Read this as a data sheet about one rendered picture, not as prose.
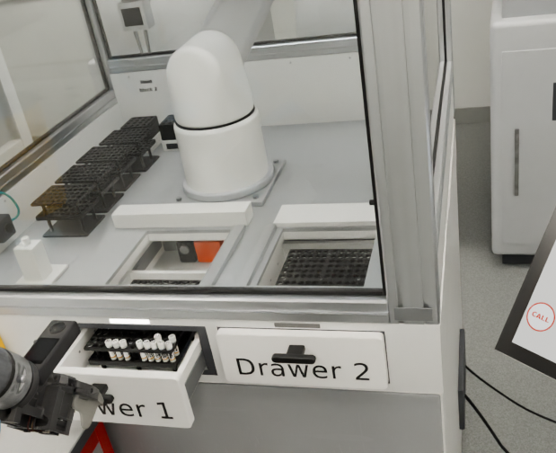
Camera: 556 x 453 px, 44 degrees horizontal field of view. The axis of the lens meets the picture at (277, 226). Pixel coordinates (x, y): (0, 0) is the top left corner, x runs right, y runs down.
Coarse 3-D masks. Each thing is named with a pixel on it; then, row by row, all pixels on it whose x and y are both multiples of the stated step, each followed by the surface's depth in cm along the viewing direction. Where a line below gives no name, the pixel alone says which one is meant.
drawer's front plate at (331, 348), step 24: (216, 336) 119; (240, 336) 118; (264, 336) 117; (288, 336) 115; (312, 336) 114; (336, 336) 113; (360, 336) 112; (240, 360) 121; (264, 360) 120; (336, 360) 116; (360, 360) 114; (384, 360) 113; (288, 384) 121; (312, 384) 120; (336, 384) 118; (360, 384) 117; (384, 384) 116
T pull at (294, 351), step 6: (288, 348) 115; (294, 348) 115; (300, 348) 115; (276, 354) 114; (282, 354) 114; (288, 354) 114; (294, 354) 113; (300, 354) 113; (306, 354) 113; (276, 360) 114; (282, 360) 114; (288, 360) 113; (294, 360) 113; (300, 360) 113; (306, 360) 112; (312, 360) 112
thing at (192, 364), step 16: (80, 336) 131; (80, 352) 130; (192, 352) 121; (96, 368) 131; (112, 368) 130; (128, 368) 130; (144, 368) 129; (160, 368) 128; (192, 368) 121; (192, 384) 120
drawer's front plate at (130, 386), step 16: (64, 368) 118; (80, 368) 117; (112, 384) 115; (128, 384) 114; (144, 384) 113; (160, 384) 112; (176, 384) 111; (128, 400) 116; (144, 400) 115; (160, 400) 114; (176, 400) 113; (96, 416) 120; (112, 416) 119; (128, 416) 118; (144, 416) 117; (160, 416) 116; (176, 416) 115; (192, 416) 116
